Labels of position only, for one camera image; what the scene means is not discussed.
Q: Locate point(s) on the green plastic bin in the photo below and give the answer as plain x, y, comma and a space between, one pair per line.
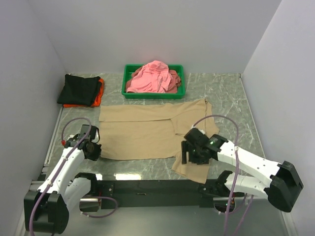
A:
181, 91

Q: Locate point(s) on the pink t shirt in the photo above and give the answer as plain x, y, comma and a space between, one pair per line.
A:
155, 67

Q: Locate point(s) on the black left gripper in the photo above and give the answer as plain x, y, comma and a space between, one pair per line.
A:
97, 153

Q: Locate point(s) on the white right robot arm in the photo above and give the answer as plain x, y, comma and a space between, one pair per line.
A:
279, 183

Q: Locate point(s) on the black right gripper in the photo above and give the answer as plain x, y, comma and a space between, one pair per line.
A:
185, 147

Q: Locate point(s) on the dusty rose t shirt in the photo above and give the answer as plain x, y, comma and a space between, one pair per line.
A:
176, 79

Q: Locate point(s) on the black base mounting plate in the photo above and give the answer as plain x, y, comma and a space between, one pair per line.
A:
157, 193

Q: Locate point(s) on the beige t shirt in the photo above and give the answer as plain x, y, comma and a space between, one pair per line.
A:
136, 132

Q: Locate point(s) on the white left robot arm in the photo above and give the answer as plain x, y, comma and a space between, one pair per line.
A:
47, 209

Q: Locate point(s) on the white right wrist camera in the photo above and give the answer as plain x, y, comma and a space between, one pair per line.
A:
202, 131

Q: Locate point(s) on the black folded t shirt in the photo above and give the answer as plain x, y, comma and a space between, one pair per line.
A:
77, 89

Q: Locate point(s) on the orange folded t shirt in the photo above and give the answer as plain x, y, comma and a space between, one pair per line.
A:
97, 98

